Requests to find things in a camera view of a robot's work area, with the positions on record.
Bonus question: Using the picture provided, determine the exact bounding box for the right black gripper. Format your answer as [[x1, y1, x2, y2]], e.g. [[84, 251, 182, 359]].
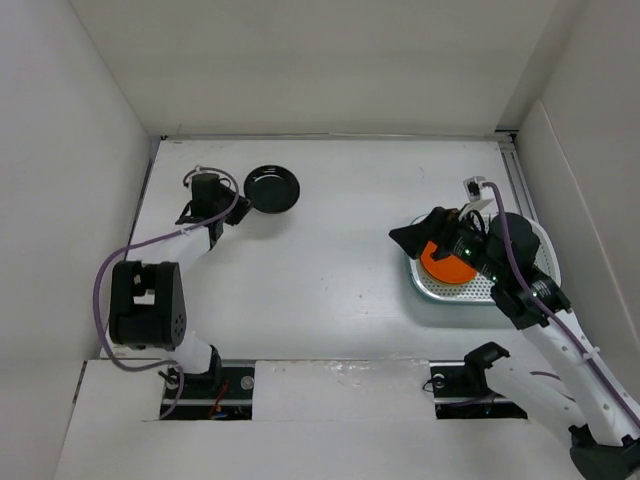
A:
[[388, 203, 505, 283]]

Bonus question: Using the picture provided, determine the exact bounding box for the orange plate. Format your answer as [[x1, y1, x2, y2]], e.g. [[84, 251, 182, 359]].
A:
[[419, 242, 477, 286]]

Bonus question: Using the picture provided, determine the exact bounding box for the black plate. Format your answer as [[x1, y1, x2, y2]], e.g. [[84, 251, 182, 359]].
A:
[[243, 165, 300, 214]]

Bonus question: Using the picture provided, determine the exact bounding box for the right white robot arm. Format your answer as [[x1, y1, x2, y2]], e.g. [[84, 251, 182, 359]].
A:
[[389, 207, 639, 479]]

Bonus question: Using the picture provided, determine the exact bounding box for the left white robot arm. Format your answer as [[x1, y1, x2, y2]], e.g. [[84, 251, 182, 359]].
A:
[[107, 167, 251, 397]]

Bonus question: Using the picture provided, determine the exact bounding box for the white perforated plastic bin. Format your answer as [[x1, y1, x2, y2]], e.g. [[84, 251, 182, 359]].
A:
[[405, 219, 562, 306]]

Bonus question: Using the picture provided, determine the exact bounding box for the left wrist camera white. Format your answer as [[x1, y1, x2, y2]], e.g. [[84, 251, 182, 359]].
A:
[[182, 165, 220, 188]]

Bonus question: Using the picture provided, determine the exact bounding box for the aluminium rail right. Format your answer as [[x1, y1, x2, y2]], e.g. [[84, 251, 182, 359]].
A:
[[494, 130, 584, 357]]

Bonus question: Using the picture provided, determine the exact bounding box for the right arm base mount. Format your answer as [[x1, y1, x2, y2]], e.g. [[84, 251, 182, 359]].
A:
[[423, 342, 528, 420]]

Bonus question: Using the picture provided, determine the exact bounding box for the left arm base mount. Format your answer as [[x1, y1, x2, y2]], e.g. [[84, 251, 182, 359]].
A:
[[159, 363, 255, 421]]

